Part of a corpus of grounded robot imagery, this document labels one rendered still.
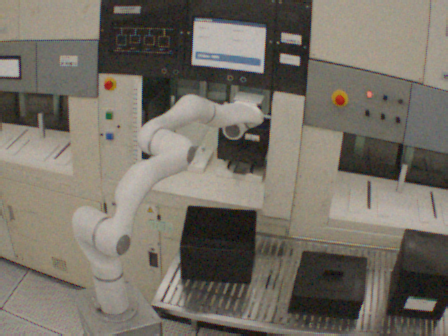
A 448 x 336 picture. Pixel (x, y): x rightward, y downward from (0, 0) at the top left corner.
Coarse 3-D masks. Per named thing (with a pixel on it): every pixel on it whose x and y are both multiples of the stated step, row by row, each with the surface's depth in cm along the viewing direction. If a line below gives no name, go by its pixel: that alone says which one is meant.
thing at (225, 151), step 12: (240, 96) 241; (252, 96) 242; (252, 132) 238; (264, 132) 236; (228, 144) 243; (240, 144) 242; (252, 144) 240; (264, 144) 239; (228, 156) 246; (240, 156) 244; (252, 156) 243; (264, 156) 242; (252, 168) 248
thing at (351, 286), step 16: (304, 256) 204; (320, 256) 204; (336, 256) 204; (352, 256) 204; (304, 272) 195; (320, 272) 195; (336, 272) 192; (352, 272) 194; (304, 288) 187; (320, 288) 186; (336, 288) 186; (352, 288) 186; (304, 304) 185; (320, 304) 183; (336, 304) 182; (352, 304) 180
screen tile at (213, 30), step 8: (200, 24) 198; (200, 32) 199; (208, 32) 199; (216, 32) 198; (224, 32) 197; (200, 40) 201; (208, 40) 201; (216, 40) 200; (224, 40) 199; (200, 48) 203; (208, 48) 202; (216, 48) 201; (224, 48) 201
